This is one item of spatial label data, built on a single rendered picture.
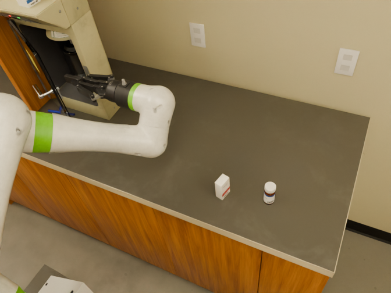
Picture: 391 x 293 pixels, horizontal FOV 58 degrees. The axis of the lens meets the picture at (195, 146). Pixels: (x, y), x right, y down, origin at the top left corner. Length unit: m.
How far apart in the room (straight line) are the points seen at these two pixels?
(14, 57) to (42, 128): 0.71
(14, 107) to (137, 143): 0.39
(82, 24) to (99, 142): 0.50
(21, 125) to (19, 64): 0.87
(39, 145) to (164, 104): 0.37
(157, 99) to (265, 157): 0.51
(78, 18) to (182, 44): 0.53
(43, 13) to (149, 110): 0.46
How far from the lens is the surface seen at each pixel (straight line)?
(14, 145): 0.88
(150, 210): 1.45
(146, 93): 1.11
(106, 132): 1.08
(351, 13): 1.40
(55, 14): 1.31
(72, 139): 1.06
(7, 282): 1.08
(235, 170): 1.35
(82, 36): 1.41
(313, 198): 1.31
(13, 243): 2.65
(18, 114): 0.88
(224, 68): 1.68
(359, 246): 2.34
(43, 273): 1.31
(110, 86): 1.20
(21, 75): 1.74
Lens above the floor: 2.03
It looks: 49 degrees down
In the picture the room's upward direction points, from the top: 8 degrees counter-clockwise
